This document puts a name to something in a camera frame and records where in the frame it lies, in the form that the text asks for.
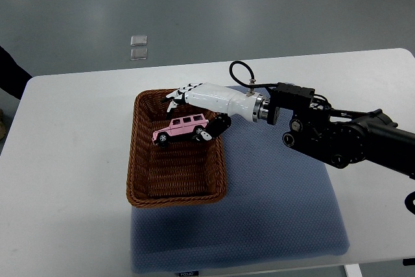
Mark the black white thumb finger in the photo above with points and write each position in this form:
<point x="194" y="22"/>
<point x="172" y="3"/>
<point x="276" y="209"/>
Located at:
<point x="214" y="128"/>

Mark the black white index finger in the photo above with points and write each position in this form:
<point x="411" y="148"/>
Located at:
<point x="173" y="104"/>

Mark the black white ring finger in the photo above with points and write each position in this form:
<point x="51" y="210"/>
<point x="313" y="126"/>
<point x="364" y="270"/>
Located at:
<point x="189" y="87"/>

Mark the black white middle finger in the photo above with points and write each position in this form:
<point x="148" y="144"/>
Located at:
<point x="178" y="95"/>

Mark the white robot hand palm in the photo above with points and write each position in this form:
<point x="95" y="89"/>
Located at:
<point x="221" y="99"/>

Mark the pink toy car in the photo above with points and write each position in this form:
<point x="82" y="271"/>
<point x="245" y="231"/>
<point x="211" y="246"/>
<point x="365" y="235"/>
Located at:
<point x="179" y="129"/>

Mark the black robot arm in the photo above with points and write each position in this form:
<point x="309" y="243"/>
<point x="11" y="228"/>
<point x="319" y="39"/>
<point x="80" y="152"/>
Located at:
<point x="336" y="137"/>

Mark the brown wicker basket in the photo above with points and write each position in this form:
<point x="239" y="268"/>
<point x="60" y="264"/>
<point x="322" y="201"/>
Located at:
<point x="181" y="174"/>

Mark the lower floor socket plate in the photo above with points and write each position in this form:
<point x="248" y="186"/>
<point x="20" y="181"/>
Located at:
<point x="139" y="53"/>

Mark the floor socket plate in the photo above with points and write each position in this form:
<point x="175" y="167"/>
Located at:
<point x="139" y="53"/>
<point x="138" y="40"/>

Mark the upper floor socket plate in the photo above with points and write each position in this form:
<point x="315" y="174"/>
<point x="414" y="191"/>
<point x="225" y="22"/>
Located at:
<point x="138" y="40"/>

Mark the blue grey textured mat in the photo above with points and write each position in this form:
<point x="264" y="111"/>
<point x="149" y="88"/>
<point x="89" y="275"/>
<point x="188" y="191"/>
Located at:
<point x="279" y="205"/>

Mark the person in black clothes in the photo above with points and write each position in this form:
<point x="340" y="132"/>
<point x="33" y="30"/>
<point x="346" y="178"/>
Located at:
<point x="13" y="77"/>

